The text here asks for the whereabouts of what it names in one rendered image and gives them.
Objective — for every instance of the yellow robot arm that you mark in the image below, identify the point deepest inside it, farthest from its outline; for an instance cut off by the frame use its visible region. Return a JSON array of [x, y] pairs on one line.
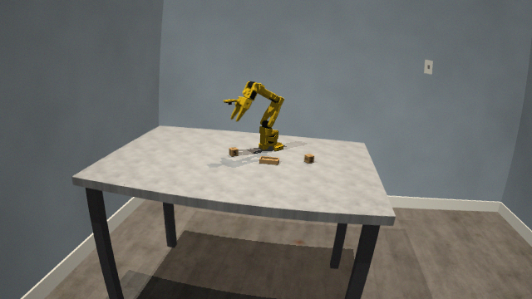
[[268, 136]]

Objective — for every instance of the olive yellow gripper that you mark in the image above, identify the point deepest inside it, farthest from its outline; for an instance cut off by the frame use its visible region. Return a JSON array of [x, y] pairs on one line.
[[245, 104]]

